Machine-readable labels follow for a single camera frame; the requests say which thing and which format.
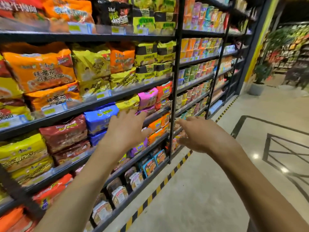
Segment person's right hand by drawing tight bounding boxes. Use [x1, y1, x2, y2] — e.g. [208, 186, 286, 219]
[175, 116, 234, 155]

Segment person's left hand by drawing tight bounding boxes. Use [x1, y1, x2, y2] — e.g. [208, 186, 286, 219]
[98, 110, 153, 157]

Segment person's left forearm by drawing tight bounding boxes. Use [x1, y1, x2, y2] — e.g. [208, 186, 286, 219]
[33, 144, 121, 232]

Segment person's right forearm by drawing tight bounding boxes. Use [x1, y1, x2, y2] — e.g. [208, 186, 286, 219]
[208, 140, 309, 232]

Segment purple noodle pack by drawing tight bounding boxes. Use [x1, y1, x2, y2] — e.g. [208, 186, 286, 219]
[127, 138, 149, 158]

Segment pink noodle pack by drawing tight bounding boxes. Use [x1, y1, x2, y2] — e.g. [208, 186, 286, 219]
[138, 87, 159, 109]
[136, 106, 156, 117]

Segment blue noodle tray box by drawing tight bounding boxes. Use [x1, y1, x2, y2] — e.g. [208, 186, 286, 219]
[142, 158, 158, 179]
[154, 149, 167, 166]

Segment row of colourful cup noodles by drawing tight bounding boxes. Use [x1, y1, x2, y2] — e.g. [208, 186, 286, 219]
[176, 79, 213, 110]
[179, 97, 209, 120]
[178, 59, 217, 86]
[180, 38, 223, 59]
[183, 0, 230, 32]

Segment orange red noodle pack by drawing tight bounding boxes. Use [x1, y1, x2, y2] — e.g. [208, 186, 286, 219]
[156, 81, 173, 102]
[154, 97, 171, 111]

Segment yellow black floor tape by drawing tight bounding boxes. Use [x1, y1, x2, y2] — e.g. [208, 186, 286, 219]
[119, 95, 239, 232]

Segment white noodle tray box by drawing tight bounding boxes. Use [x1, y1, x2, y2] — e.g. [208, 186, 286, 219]
[112, 186, 129, 208]
[92, 200, 113, 225]
[130, 172, 144, 191]

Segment blue noodle multipack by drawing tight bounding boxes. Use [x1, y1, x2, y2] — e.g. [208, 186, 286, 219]
[88, 130, 108, 147]
[84, 104, 120, 135]

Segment black metal shelf unit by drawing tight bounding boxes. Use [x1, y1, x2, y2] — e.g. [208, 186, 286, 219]
[0, 0, 186, 232]
[169, 0, 238, 164]
[208, 0, 268, 120]

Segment yellow black noodle pack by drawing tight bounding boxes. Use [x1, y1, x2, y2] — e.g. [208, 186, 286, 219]
[156, 61, 173, 77]
[134, 42, 158, 67]
[157, 40, 177, 63]
[135, 64, 157, 82]

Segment dark red noodle multipack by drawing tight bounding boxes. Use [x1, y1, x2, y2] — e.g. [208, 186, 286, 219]
[39, 114, 88, 153]
[53, 140, 91, 165]

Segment white plant pot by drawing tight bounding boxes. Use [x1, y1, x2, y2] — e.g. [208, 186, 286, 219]
[249, 82, 266, 96]

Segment rows of packaged goods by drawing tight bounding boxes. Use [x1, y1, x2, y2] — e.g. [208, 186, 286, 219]
[209, 0, 254, 115]

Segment green potted plant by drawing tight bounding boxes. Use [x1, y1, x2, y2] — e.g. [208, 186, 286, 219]
[252, 62, 274, 85]

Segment red orange noodle multipack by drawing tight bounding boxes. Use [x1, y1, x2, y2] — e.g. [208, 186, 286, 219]
[32, 173, 73, 211]

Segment stack of yellow black packets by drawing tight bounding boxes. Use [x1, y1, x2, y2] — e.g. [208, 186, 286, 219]
[131, 0, 177, 36]

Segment black noodle multipack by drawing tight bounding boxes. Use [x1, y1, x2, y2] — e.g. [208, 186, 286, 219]
[93, 0, 134, 28]

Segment yellow red noodle multipack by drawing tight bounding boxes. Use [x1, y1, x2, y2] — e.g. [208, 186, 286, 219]
[0, 98, 33, 121]

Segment tall green leafy plant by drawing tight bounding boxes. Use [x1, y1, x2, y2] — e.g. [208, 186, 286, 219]
[266, 26, 296, 52]

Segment distant shelves of goods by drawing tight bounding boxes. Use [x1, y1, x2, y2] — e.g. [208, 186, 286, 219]
[267, 23, 309, 75]

